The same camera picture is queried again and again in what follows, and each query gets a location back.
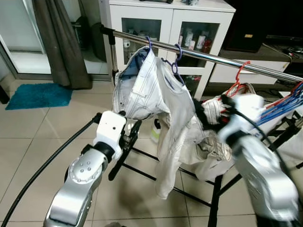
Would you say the pale green bottle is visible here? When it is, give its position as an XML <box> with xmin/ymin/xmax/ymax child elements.
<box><xmin>151</xmin><ymin>118</ymin><xmax>161</xmax><ymax>142</ymax></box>

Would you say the red plastic hanger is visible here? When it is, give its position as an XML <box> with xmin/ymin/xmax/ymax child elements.
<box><xmin>225</xmin><ymin>61</ymin><xmax>251</xmax><ymax>97</ymax></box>

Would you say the teal bath mat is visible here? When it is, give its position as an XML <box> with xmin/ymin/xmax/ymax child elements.
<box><xmin>5</xmin><ymin>83</ymin><xmax>73</xmax><ymax>111</ymax></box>

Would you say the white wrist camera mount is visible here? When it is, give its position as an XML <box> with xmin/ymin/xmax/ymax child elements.
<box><xmin>222</xmin><ymin>94</ymin><xmax>267</xmax><ymax>138</ymax></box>
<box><xmin>93</xmin><ymin>111</ymin><xmax>127</xmax><ymax>148</ymax></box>

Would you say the glass sliding door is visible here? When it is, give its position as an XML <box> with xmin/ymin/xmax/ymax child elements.
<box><xmin>0</xmin><ymin>0</ymin><xmax>112</xmax><ymax>80</ymax></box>

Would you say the grey curtain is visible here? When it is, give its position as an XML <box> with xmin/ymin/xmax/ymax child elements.
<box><xmin>32</xmin><ymin>0</ymin><xmax>93</xmax><ymax>90</ymax></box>

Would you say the white low drawer cabinet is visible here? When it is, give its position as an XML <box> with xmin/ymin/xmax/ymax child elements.
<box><xmin>208</xmin><ymin>43</ymin><xmax>303</xmax><ymax>87</ymax></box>

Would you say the blue plastic hanger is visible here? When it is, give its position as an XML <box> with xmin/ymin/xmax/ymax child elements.
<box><xmin>258</xmin><ymin>95</ymin><xmax>303</xmax><ymax>126</ymax></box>
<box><xmin>267</xmin><ymin>84</ymin><xmax>303</xmax><ymax>114</ymax></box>

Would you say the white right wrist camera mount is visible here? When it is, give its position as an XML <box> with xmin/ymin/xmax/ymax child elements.
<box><xmin>222</xmin><ymin>94</ymin><xmax>267</xmax><ymax>138</ymax></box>

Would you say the black rack with silver rail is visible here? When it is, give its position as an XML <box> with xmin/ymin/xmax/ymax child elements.
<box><xmin>99</xmin><ymin>24</ymin><xmax>303</xmax><ymax>227</ymax></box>

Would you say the white denim garment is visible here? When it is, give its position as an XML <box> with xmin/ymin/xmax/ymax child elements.
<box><xmin>113</xmin><ymin>47</ymin><xmax>196</xmax><ymax>199</ymax></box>

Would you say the white glass door cabinet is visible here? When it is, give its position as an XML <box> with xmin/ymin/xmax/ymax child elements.
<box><xmin>99</xmin><ymin>0</ymin><xmax>236</xmax><ymax>100</ymax></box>

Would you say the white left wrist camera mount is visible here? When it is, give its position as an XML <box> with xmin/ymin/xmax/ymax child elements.
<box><xmin>93</xmin><ymin>111</ymin><xmax>127</xmax><ymax>148</ymax></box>

